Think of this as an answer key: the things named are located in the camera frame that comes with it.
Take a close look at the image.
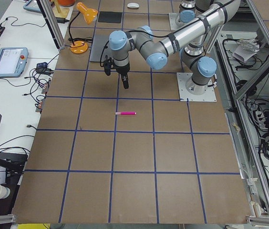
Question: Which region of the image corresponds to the aluminium frame post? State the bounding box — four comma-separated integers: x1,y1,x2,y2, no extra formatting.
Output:
37,0,65,50

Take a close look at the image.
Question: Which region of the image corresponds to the orange cylinder container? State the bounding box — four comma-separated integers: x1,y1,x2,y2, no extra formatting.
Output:
58,0,75,7

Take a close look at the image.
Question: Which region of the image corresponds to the white computer mouse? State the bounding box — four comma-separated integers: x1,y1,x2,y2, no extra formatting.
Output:
127,2,140,9

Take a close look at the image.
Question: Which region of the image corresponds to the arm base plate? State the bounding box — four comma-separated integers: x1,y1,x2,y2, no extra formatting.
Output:
176,73,217,102
168,13,185,31

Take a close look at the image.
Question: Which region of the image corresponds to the orange desk lamp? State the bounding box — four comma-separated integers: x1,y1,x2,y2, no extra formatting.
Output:
68,2,99,54

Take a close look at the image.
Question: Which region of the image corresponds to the black mousepad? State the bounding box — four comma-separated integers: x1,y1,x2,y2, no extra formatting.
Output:
98,11,122,23

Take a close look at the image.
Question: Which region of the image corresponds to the wooden stand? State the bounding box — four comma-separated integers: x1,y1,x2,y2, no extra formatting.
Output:
51,0,69,18

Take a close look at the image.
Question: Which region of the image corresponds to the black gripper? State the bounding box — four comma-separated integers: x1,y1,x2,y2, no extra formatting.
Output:
114,61,130,89

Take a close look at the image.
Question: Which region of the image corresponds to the teach pendant tablet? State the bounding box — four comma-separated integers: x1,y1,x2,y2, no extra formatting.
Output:
0,47,29,78

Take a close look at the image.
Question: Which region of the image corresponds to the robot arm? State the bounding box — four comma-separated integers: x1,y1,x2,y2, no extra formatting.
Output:
176,0,214,25
103,0,240,89

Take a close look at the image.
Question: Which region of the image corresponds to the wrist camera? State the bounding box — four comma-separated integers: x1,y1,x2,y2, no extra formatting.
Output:
103,55,114,76

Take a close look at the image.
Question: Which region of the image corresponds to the black power adapter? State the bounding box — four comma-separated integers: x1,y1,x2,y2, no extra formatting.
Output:
56,17,69,24

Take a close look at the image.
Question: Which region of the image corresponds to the silver laptop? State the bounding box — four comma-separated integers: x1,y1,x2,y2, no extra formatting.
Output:
89,34,109,62

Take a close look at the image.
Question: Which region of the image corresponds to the pink marker pen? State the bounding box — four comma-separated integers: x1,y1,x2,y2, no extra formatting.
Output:
115,112,137,115

